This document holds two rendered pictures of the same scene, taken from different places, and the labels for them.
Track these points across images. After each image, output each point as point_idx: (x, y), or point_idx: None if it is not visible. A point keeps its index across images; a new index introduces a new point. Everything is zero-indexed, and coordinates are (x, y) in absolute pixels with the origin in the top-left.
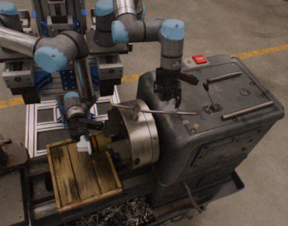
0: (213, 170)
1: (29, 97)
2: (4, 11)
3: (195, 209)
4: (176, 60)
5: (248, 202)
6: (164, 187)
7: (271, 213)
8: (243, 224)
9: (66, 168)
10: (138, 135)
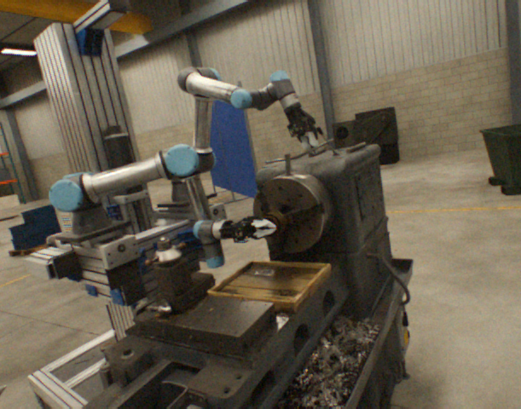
0: (378, 239)
1: (132, 288)
2: (87, 172)
3: (402, 326)
4: (295, 94)
5: (432, 324)
6: (358, 261)
7: (459, 315)
8: (454, 340)
9: (253, 291)
10: (305, 181)
